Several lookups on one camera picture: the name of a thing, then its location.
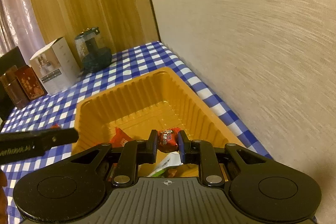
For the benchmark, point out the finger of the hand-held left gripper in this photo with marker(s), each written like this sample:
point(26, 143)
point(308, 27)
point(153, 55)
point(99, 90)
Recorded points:
point(61, 137)

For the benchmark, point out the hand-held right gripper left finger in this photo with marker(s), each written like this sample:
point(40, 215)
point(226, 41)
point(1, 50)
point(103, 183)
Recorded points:
point(155, 145)

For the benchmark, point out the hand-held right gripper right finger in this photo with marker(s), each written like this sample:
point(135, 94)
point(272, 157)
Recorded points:
point(181, 148)

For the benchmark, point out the small red candy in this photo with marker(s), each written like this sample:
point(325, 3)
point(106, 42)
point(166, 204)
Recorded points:
point(168, 141)

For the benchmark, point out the white green snack packet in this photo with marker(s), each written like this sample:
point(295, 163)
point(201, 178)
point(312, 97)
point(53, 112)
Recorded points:
point(164, 162)

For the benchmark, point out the red snack packet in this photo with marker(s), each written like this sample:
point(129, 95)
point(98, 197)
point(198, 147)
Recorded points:
point(56, 126)
point(120, 138)

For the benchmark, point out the orange plastic tray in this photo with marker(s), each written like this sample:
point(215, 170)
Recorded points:
point(147, 103)

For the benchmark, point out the brown tin canister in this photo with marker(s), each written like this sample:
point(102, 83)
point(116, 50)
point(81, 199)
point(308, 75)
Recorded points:
point(14, 92)

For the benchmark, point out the red box with gold print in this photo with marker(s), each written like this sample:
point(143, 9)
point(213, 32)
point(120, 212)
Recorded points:
point(30, 83)

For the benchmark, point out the white product box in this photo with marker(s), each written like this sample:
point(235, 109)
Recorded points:
point(56, 69)

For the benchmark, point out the blue white checkered tablecloth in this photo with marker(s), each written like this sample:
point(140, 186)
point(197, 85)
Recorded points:
point(178, 66)

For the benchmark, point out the dark green glass jar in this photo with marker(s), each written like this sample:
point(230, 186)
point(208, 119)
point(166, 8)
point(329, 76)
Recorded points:
point(93, 52)

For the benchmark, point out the pink lace curtain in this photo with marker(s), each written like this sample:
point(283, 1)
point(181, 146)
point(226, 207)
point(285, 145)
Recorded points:
point(15, 3)

